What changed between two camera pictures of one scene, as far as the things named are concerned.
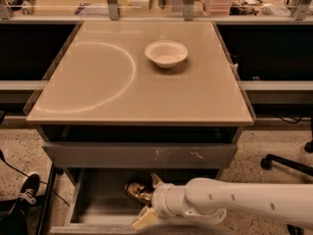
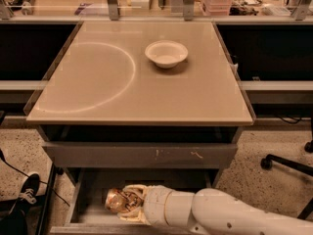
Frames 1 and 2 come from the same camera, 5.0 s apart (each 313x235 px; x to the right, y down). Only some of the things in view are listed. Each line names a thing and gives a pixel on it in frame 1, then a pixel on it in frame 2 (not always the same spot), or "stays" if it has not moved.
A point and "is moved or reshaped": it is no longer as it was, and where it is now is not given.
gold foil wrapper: [139, 190] is moved or reshaped
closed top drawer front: [140, 156] stays
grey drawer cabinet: [109, 117] stays
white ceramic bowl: [166, 53] stays
